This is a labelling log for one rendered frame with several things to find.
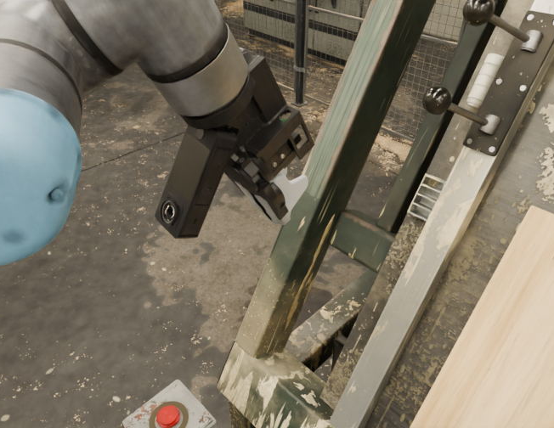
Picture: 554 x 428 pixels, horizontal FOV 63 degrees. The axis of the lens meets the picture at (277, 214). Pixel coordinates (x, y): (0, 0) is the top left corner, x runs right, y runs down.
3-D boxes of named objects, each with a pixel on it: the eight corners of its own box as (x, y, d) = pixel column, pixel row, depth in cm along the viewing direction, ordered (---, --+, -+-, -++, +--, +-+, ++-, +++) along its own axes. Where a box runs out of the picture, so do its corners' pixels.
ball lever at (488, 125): (480, 137, 68) (412, 106, 63) (492, 112, 67) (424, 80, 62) (499, 142, 65) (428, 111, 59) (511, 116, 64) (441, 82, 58)
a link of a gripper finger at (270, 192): (298, 216, 49) (268, 169, 43) (289, 227, 49) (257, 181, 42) (269, 197, 52) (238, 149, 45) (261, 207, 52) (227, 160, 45)
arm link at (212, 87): (178, 95, 33) (126, 65, 38) (207, 136, 37) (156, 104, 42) (247, 28, 34) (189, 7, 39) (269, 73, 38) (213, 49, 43)
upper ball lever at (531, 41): (519, 57, 65) (451, 19, 60) (532, 30, 64) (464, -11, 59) (540, 59, 62) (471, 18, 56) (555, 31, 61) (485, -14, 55)
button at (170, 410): (153, 421, 79) (151, 414, 78) (172, 406, 82) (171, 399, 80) (166, 437, 77) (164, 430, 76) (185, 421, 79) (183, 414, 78)
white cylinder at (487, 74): (490, 57, 70) (467, 106, 72) (486, 51, 68) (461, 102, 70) (510, 61, 69) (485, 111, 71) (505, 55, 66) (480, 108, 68)
